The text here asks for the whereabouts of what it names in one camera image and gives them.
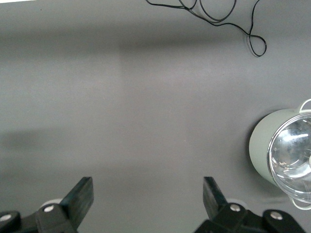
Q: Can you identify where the sage green cooking pot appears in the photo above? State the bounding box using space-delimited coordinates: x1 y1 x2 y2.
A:
248 98 311 211

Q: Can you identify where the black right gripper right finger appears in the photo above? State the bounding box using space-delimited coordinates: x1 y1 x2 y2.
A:
194 176 306 233

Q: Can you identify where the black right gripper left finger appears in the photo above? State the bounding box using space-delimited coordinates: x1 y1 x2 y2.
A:
0 176 94 233

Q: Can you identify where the thin black loose cable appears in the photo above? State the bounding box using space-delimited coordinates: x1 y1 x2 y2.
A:
145 0 268 58

